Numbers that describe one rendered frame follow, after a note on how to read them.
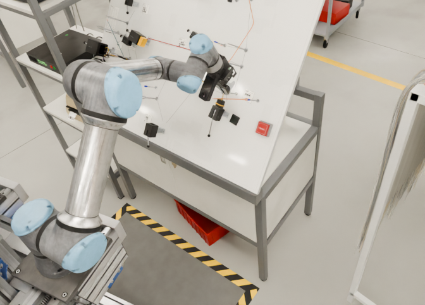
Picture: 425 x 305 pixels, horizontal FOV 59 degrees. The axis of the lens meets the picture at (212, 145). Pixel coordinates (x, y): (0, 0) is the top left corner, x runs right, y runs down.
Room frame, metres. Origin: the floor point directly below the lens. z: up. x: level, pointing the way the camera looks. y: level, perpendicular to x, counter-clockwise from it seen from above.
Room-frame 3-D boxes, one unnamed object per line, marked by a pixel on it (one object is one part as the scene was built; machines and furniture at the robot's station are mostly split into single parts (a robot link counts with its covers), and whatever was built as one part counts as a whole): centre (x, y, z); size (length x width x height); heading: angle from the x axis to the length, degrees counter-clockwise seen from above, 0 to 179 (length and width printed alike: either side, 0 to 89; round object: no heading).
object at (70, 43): (2.14, 0.78, 1.09); 0.35 x 0.33 x 0.07; 46
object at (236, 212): (1.25, 0.05, 0.60); 0.55 x 0.03 x 0.39; 46
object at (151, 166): (1.64, 0.44, 0.60); 0.55 x 0.02 x 0.39; 46
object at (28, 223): (0.66, 0.51, 1.33); 0.13 x 0.12 x 0.14; 53
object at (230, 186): (1.43, 0.26, 0.83); 1.18 x 0.05 x 0.06; 46
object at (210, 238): (1.56, 0.10, 0.07); 0.39 x 0.29 x 0.14; 31
